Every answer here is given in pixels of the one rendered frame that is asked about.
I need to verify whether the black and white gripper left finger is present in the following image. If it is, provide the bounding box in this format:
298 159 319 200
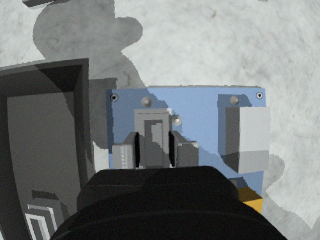
112 132 140 169

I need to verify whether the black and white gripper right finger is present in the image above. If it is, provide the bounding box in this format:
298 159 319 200
169 131 199 167

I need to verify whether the grey aluminum block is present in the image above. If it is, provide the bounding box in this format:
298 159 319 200
225 106 270 174

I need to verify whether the yellow rectangular block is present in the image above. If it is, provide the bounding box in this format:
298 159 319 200
237 187 263 214

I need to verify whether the grey block with rectangular pocket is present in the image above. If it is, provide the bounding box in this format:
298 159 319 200
134 108 173 169
25 197 64 240

